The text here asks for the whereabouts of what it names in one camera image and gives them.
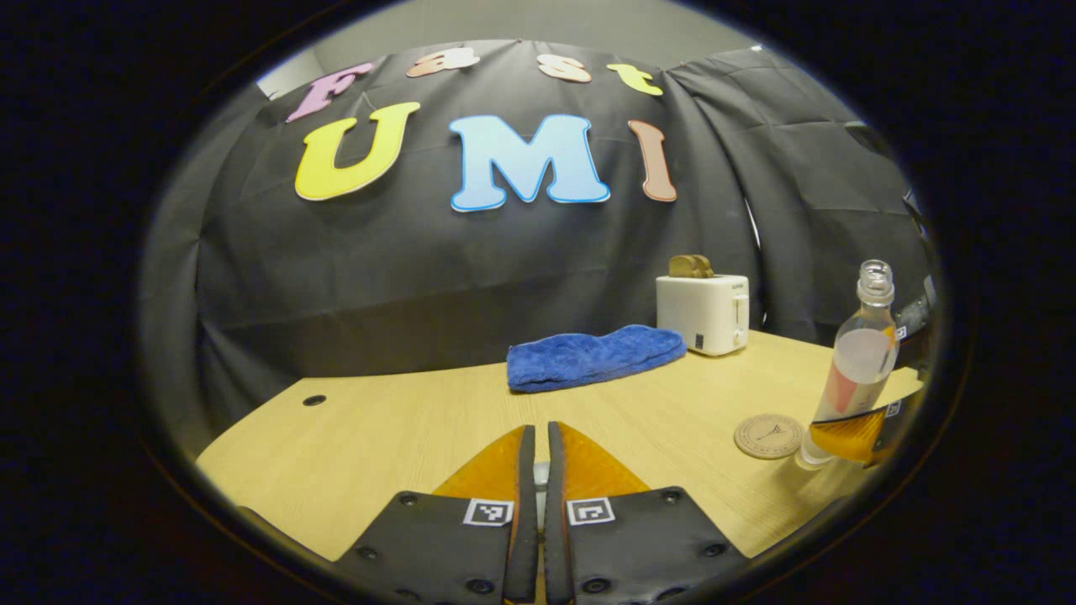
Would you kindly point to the black backdrop cloth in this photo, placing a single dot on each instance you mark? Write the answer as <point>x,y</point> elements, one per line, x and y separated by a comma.
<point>471,277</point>

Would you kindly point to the blue towel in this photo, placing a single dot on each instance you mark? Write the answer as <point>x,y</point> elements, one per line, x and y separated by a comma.
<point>588,357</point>

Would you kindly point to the white teacup lid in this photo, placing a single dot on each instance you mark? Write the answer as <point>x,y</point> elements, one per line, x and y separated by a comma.
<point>542,483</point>

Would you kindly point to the round cork coaster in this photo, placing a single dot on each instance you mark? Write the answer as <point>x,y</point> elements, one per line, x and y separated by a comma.
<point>769,436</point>

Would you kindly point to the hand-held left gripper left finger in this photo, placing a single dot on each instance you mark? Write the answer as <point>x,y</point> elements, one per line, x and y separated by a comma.
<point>528,504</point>

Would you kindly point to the clear water bottle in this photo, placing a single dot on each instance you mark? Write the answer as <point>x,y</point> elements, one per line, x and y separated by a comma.
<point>859,361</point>

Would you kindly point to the white toaster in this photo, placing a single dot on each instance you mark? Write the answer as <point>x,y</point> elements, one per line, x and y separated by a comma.
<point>702,315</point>

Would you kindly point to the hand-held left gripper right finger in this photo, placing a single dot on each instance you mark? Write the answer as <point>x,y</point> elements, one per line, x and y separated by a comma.
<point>555,504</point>

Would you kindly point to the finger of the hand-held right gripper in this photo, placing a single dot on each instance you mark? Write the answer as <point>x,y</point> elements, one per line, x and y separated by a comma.
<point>915,328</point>
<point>849,437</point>

